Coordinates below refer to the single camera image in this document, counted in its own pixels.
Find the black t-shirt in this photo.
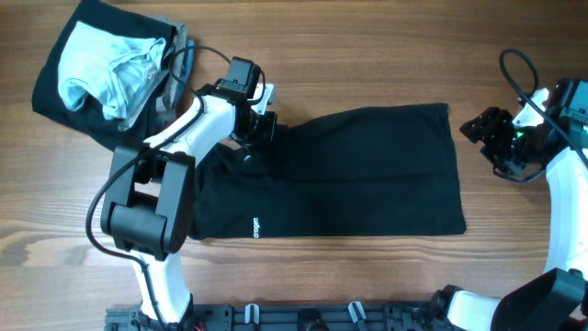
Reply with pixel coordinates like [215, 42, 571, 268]
[190, 103, 467, 240]

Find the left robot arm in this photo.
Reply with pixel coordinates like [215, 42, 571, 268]
[97, 57, 275, 330]

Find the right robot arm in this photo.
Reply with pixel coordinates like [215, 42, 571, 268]
[421, 78, 587, 330]

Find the grey folded garment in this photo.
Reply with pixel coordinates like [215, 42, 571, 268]
[118, 17, 187, 131]

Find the light blue crumpled garment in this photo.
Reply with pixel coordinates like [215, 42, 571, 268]
[58, 21, 166, 124]

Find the folded black garment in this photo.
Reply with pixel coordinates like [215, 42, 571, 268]
[31, 0, 177, 151]

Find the right black cable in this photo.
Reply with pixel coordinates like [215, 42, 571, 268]
[492, 48, 588, 184]

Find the black cable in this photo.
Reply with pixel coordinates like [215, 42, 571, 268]
[85, 44, 267, 331]
[492, 48, 588, 184]

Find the left black cable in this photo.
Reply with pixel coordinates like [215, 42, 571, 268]
[85, 44, 267, 331]

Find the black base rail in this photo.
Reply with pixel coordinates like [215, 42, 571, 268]
[104, 301, 442, 331]

